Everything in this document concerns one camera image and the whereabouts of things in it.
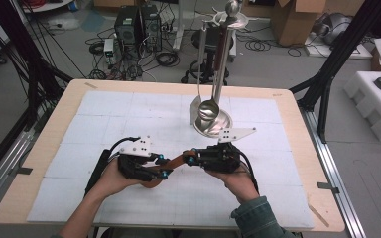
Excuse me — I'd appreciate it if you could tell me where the white foam block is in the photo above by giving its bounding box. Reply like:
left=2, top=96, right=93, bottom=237
left=343, top=70, right=381, bottom=143

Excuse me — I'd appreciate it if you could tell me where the black computer tower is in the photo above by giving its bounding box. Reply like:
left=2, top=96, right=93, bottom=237
left=140, top=4, right=163, bottom=53
left=113, top=5, right=141, bottom=52

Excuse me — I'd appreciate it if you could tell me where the white foam mat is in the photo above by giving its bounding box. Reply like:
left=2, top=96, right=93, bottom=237
left=26, top=90, right=316, bottom=231

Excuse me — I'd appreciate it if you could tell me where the steel turner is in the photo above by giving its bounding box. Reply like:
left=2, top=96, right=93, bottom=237
left=189, top=21, right=209, bottom=126

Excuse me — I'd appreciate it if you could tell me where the small white device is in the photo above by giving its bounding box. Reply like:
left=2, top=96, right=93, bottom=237
left=103, top=38, right=115, bottom=65

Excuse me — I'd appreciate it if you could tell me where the person's left hand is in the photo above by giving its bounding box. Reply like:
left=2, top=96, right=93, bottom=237
left=94, top=158, right=146, bottom=200

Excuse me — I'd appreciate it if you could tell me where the aluminium rail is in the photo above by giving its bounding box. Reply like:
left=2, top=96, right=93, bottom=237
left=302, top=108, right=367, bottom=238
left=0, top=128, right=38, bottom=214

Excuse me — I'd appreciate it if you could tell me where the coiled black floor cable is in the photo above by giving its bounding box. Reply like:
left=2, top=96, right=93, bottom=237
left=155, top=51, right=181, bottom=67
left=244, top=39, right=273, bottom=53

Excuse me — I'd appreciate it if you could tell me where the person's right hand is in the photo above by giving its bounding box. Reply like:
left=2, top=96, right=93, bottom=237
left=206, top=164, right=261, bottom=204

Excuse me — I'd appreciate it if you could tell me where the wooden spatula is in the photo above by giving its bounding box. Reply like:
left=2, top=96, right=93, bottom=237
left=142, top=150, right=192, bottom=189

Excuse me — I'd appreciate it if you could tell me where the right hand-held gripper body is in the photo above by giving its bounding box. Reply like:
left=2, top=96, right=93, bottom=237
left=197, top=127, right=258, bottom=174

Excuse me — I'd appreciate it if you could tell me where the steel utensil stand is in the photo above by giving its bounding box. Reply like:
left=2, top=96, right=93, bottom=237
left=193, top=0, right=251, bottom=138

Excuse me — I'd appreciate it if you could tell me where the cardboard box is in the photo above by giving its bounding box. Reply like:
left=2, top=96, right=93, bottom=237
left=271, top=0, right=332, bottom=48

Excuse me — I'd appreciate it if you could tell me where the steel ladle with wooden handle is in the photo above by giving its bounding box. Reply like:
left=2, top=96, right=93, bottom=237
left=197, top=24, right=228, bottom=122

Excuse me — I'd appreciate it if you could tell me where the black tape piece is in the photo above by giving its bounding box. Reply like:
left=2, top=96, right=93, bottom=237
left=8, top=167, right=34, bottom=177
left=317, top=181, right=340, bottom=194

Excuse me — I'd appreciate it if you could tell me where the black stool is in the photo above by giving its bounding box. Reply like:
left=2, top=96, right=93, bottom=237
left=181, top=28, right=237, bottom=85

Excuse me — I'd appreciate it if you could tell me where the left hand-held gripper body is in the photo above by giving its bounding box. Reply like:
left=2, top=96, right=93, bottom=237
left=117, top=135, right=157, bottom=182

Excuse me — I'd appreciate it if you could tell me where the grey helmet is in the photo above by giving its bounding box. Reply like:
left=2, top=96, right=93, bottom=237
left=312, top=12, right=353, bottom=46

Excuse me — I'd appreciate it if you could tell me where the black metal frame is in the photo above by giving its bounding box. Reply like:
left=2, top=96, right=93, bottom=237
left=289, top=0, right=381, bottom=144
left=0, top=0, right=74, bottom=133

